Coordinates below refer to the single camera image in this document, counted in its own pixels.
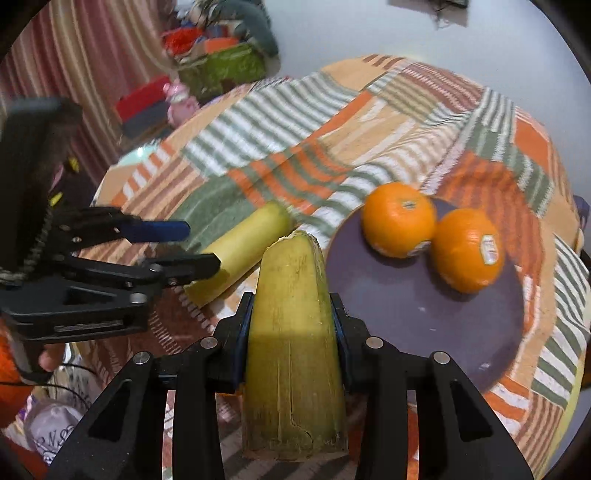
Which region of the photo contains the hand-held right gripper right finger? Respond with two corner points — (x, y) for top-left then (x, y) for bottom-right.
(329, 292), (536, 480)

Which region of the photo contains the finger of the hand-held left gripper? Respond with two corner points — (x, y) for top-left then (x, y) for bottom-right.
(50, 207), (192, 253)
(7, 253), (222, 343)

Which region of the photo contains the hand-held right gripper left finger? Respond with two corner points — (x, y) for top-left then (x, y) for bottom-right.
(46, 292), (254, 480)

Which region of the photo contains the yellow-green banana piece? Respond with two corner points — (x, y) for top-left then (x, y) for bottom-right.
(241, 232), (350, 463)

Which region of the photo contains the yellow banana piece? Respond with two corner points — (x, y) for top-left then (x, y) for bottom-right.
(184, 201), (297, 308)

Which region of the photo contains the purple plate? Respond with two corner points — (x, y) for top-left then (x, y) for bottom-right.
(325, 198), (528, 394)

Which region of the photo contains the person's left forearm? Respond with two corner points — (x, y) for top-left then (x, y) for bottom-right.
(0, 323), (41, 418)

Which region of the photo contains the person's left hand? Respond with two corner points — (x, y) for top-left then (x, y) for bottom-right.
(39, 344), (64, 374)

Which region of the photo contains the plain orange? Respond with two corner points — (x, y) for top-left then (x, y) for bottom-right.
(361, 182), (437, 258)

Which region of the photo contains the pink toy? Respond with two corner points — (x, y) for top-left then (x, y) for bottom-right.
(165, 80), (200, 126)

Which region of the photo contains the red box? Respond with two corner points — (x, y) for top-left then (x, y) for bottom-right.
(115, 76), (172, 124)

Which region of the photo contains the striped curtain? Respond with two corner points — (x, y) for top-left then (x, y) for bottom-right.
(0, 0), (178, 178)

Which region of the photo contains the orange with sticker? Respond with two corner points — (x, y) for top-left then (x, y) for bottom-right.
(431, 208), (504, 294)

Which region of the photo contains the striped patchwork blanket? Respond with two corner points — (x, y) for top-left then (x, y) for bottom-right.
(91, 54), (591, 480)

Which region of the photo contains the green bag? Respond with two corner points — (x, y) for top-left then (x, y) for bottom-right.
(177, 43), (267, 101)

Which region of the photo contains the pile of colourful clothes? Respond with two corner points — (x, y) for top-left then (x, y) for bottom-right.
(161, 9), (243, 63)

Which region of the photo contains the white printed plastic bag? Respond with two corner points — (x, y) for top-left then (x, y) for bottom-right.
(22, 401), (89, 468)

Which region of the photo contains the grey cloth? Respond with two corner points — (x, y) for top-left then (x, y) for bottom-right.
(221, 0), (281, 64)

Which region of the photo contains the black cable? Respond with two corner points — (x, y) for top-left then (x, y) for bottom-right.
(0, 362), (95, 409)

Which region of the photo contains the dark wall fixture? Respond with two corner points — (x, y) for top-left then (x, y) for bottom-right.
(388, 0), (470, 11)

